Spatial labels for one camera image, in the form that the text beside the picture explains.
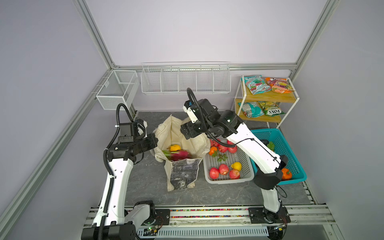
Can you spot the yellow orange mango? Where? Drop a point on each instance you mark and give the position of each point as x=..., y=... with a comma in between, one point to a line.
x=174, y=148

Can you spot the teal snack bag lower shelf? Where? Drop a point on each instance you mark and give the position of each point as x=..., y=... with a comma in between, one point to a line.
x=252, y=110

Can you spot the yellow lemon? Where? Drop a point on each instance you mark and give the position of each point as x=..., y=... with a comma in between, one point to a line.
x=237, y=166

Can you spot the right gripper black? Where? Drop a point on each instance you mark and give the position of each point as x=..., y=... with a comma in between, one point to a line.
x=191, y=126

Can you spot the white plastic fruit basket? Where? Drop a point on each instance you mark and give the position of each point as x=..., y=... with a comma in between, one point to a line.
x=246, y=174

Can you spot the small white mesh basket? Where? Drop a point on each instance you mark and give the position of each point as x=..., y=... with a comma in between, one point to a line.
x=120, y=87

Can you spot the small orange persimmon with leaves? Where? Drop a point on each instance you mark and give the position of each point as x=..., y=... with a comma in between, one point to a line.
x=213, y=150

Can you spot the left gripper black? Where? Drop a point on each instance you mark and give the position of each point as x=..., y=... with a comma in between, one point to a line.
x=153, y=141

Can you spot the orange snack bag top shelf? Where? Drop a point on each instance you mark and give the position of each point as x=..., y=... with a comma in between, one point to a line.
x=281, y=86

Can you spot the long white wire basket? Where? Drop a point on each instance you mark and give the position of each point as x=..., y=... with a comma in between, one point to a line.
x=176, y=77

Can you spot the pink dragon fruit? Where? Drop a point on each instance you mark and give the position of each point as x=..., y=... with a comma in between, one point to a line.
x=177, y=155

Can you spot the green Foxs snack bag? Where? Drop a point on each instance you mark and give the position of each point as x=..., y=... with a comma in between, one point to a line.
x=271, y=109

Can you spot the teal snack bag top shelf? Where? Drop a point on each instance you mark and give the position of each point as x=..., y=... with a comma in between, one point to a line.
x=256, y=85

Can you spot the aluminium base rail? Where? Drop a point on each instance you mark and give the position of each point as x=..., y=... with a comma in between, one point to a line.
x=217, y=222

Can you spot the cream canvas grocery bag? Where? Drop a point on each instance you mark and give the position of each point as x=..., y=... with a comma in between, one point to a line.
x=183, y=173

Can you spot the teal plastic vegetable basket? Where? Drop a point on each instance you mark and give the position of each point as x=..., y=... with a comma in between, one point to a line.
x=283, y=148

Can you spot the red apple back cluster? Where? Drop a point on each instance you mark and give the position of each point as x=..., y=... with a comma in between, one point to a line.
x=222, y=148

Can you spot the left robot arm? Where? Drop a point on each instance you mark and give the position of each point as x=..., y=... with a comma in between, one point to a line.
x=117, y=180

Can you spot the wooden two-tier shelf rack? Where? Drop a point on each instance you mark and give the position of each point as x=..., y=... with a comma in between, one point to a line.
x=243, y=94

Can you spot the teal snack bag shelf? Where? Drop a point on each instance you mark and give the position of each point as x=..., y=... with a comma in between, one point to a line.
x=252, y=110
x=256, y=85

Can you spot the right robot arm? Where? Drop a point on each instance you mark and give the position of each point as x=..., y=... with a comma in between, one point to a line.
x=229, y=130

